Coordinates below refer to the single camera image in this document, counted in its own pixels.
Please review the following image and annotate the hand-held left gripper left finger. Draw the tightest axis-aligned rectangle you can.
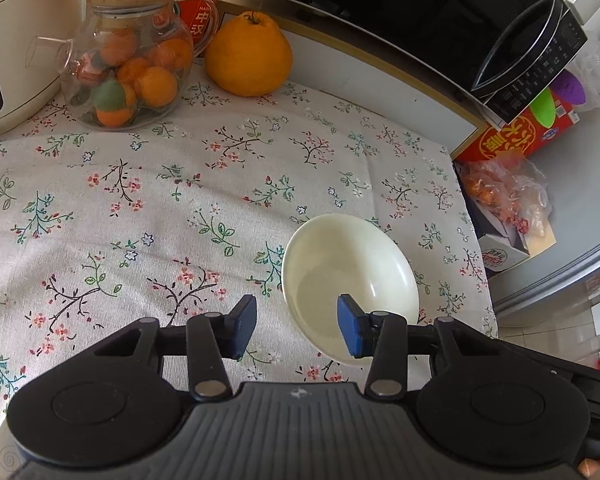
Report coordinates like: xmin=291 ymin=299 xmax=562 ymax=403
xmin=96 ymin=294 xmax=258 ymax=402

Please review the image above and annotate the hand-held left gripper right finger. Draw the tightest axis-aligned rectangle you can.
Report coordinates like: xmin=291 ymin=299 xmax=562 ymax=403
xmin=336 ymin=294 xmax=496 ymax=397

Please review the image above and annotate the cream bowl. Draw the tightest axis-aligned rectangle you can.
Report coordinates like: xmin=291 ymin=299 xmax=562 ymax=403
xmin=281 ymin=213 xmax=421 ymax=363

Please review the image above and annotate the blue patterned porcelain bowl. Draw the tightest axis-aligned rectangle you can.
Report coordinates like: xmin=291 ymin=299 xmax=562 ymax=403
xmin=0 ymin=422 xmax=31 ymax=480

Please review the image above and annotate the floral tablecloth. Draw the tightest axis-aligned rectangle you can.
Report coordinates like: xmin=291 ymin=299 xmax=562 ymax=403
xmin=0 ymin=55 xmax=498 ymax=461

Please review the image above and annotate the small white carton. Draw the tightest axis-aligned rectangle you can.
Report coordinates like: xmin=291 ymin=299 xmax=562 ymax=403
xmin=480 ymin=232 xmax=531 ymax=277

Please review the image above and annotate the clear plastic bag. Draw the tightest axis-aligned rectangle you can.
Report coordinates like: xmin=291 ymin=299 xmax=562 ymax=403
xmin=460 ymin=155 xmax=556 ymax=241

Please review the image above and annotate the red cardboard box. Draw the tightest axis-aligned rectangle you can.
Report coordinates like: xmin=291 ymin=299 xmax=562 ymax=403
xmin=452 ymin=87 xmax=581 ymax=163

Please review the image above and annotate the pile of small oranges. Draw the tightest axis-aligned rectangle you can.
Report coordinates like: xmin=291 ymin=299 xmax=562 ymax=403
xmin=72 ymin=27 xmax=193 ymax=128

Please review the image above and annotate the large orange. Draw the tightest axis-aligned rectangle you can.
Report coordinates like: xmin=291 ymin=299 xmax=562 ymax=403
xmin=205 ymin=10 xmax=293 ymax=97

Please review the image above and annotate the green silicone piece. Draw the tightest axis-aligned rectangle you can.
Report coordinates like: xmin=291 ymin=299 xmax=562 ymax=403
xmin=531 ymin=88 xmax=557 ymax=129

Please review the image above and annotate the red and white tub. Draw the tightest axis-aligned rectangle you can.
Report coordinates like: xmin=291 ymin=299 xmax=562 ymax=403
xmin=172 ymin=0 xmax=227 ymax=61

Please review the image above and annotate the purple silicone piece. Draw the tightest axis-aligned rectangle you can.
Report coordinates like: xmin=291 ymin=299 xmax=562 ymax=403
xmin=551 ymin=71 xmax=589 ymax=104

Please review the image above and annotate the black microwave oven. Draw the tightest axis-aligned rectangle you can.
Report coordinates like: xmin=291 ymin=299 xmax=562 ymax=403
xmin=245 ymin=0 xmax=600 ymax=123

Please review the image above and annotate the glass jar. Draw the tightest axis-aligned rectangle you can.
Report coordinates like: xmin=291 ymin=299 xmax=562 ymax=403
xmin=27 ymin=0 xmax=221 ymax=133

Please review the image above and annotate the white air fryer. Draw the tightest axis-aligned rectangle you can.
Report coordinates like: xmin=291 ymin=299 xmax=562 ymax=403
xmin=0 ymin=0 xmax=88 ymax=143

